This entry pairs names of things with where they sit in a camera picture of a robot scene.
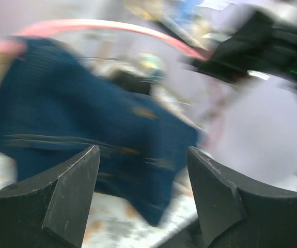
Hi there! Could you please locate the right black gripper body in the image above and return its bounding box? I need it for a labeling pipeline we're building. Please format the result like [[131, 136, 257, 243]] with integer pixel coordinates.
[[189, 10, 297, 84]]

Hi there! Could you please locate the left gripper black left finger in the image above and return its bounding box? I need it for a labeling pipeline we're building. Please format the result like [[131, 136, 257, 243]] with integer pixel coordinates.
[[0, 146, 100, 248]]

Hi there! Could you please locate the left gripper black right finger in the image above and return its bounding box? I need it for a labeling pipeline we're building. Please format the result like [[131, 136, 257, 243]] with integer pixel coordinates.
[[162, 147, 297, 248]]

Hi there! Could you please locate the blue denim skirt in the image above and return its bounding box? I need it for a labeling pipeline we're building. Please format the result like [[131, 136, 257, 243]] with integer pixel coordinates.
[[0, 37, 198, 226]]

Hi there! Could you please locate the pink hanger front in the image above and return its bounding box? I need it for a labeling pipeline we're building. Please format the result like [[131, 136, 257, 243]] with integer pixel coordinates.
[[0, 19, 226, 150]]

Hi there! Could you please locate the floral tablecloth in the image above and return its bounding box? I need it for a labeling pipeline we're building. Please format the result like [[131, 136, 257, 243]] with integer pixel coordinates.
[[0, 153, 197, 247]]

